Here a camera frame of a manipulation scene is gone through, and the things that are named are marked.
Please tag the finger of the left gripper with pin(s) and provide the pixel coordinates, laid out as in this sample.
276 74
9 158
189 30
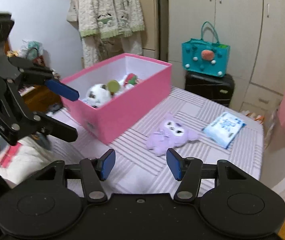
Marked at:
50 126
31 74

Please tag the red strawberry plush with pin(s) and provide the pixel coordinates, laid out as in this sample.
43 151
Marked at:
131 79

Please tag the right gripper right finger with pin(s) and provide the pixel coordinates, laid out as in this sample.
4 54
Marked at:
191 171

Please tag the purple plush toy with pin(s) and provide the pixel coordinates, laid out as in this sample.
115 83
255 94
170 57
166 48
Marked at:
170 133

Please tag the black suitcase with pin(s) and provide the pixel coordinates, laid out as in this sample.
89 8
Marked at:
217 89

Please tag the beige wardrobe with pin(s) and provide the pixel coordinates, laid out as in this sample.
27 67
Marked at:
255 32

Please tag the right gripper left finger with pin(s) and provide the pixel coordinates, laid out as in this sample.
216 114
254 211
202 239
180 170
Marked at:
52 180

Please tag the teal felt handbag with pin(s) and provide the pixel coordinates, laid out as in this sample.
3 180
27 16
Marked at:
205 57

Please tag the white panda plush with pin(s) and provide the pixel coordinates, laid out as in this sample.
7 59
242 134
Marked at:
97 95

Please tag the cream knit cardigan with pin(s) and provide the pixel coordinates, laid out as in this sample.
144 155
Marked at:
110 27

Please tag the blue wet wipes pack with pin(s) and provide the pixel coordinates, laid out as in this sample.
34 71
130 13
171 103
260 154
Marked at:
224 129

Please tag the pink storage box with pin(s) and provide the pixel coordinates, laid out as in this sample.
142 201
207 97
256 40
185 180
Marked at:
112 119

